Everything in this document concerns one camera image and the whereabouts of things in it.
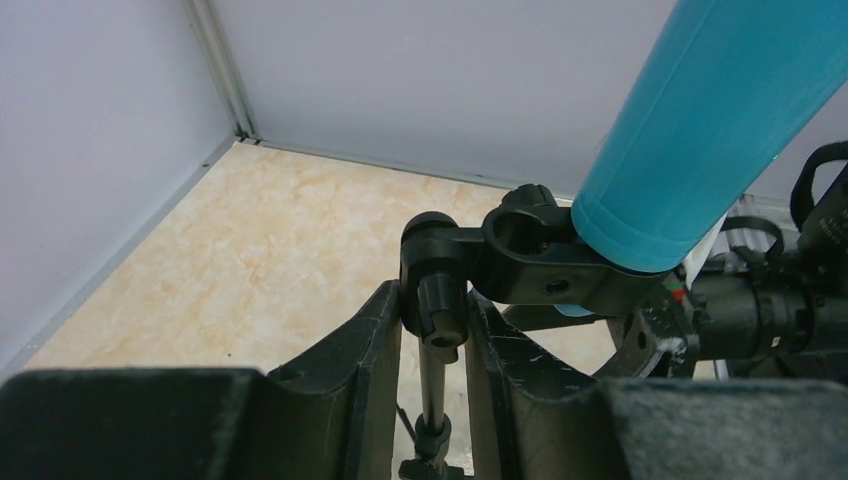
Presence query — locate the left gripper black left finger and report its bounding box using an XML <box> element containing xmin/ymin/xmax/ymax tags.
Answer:
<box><xmin>1</xmin><ymin>281</ymin><xmax>401</xmax><ymax>479</ymax></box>

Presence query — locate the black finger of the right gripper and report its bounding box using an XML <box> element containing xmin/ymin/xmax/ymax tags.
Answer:
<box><xmin>594</xmin><ymin>282</ymin><xmax>699</xmax><ymax>379</ymax></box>

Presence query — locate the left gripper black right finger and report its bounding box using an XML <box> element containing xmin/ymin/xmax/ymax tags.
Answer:
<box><xmin>466</xmin><ymin>294</ymin><xmax>847</xmax><ymax>479</ymax></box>

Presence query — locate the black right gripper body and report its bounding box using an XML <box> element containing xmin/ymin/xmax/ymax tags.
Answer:
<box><xmin>692</xmin><ymin>141</ymin><xmax>847</xmax><ymax>381</ymax></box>

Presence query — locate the small black tripod stand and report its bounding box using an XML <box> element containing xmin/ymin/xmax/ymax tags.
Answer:
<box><xmin>399</xmin><ymin>184</ymin><xmax>666</xmax><ymax>479</ymax></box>

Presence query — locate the turquoise toy microphone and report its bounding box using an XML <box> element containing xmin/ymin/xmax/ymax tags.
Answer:
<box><xmin>571</xmin><ymin>1</ymin><xmax>847</xmax><ymax>273</ymax></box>

